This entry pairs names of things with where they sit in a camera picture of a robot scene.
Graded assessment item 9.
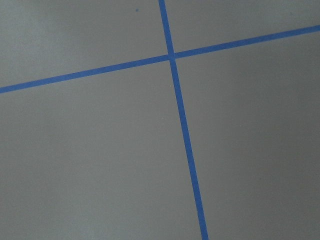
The blue tape strip crosswise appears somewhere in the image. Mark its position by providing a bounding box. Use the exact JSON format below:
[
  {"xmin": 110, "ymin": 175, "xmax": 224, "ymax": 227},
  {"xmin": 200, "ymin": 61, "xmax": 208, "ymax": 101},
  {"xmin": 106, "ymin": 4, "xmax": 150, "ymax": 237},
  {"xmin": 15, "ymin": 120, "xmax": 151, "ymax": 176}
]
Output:
[{"xmin": 0, "ymin": 24, "xmax": 320, "ymax": 95}]

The blue tape strip lengthwise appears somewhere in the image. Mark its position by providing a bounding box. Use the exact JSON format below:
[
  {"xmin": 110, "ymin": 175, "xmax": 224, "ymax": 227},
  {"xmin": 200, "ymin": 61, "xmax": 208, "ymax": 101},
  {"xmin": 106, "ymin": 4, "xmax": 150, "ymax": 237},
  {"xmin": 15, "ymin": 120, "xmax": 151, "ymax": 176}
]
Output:
[{"xmin": 158, "ymin": 0, "xmax": 209, "ymax": 240}]

